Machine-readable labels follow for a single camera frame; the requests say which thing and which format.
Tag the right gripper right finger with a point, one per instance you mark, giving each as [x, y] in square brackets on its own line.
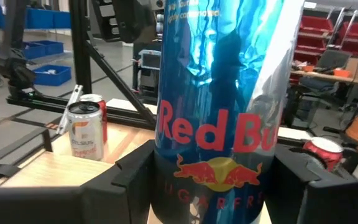
[322, 205]

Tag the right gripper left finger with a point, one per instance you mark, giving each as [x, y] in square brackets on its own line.
[73, 205]

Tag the red soda can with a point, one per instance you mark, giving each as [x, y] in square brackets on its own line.
[322, 155]
[103, 118]

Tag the silver blue Red Bull can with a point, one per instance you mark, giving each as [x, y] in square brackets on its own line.
[222, 93]

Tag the white can black lid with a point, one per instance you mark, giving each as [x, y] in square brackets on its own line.
[85, 137]

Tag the silver aluminium bar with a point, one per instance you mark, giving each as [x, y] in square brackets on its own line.
[73, 99]

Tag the blue plastic bin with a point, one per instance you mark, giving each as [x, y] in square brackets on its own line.
[48, 18]
[53, 48]
[33, 51]
[51, 79]

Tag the long wooden workbench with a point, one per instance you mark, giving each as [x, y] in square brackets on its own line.
[322, 76]

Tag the dark equipment cart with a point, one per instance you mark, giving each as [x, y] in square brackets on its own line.
[148, 81]

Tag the grey office chair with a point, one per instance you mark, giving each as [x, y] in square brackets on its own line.
[334, 59]

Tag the teal framed screen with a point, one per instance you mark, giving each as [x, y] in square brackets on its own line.
[149, 60]

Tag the red bin rack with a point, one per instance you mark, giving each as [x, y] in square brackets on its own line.
[312, 25]

